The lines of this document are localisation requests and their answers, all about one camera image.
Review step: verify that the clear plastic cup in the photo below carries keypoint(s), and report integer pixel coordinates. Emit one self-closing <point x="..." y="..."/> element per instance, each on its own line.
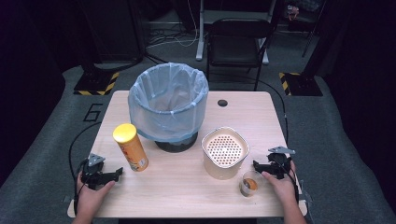
<point x="247" y="188"/>

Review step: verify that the grey table clamp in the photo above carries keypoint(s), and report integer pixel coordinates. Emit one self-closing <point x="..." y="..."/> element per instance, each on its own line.
<point x="306" y="194"/>

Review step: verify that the beige strainer container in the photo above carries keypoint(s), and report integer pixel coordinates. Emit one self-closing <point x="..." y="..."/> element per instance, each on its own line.
<point x="224" y="155"/>

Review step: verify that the person's right hand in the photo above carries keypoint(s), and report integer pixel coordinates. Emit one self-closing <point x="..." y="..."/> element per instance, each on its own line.
<point x="285" y="189"/>

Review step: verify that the black table grommet hole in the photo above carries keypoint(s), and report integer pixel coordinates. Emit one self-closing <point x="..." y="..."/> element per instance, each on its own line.
<point x="222" y="103"/>

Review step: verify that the hazard striped stand base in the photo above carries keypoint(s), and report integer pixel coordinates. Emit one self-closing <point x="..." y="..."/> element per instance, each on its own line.
<point x="95" y="84"/>
<point x="303" y="84"/>

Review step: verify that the yellow chip can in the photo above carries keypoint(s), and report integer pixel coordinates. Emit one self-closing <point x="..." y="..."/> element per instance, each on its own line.
<point x="132" y="149"/>

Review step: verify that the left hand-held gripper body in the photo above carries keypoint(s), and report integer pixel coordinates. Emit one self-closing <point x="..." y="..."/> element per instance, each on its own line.
<point x="93" y="174"/>

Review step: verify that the light blue trash bag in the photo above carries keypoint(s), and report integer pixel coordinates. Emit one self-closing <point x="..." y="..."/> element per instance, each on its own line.
<point x="168" y="102"/>

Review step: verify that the white desk frame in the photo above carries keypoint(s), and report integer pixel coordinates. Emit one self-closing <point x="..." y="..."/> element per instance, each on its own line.
<point x="200" y="31"/>

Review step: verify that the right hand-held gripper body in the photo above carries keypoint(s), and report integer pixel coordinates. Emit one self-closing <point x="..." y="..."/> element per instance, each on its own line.
<point x="280" y="165"/>

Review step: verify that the black folding chair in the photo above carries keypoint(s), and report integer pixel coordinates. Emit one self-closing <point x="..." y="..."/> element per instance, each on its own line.
<point x="236" y="43"/>

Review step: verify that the black trash bin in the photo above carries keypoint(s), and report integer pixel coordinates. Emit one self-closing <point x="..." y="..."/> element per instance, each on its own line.
<point x="176" y="145"/>

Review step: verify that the person's left hand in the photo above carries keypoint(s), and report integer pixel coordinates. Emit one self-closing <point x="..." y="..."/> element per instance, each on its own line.
<point x="90" y="199"/>

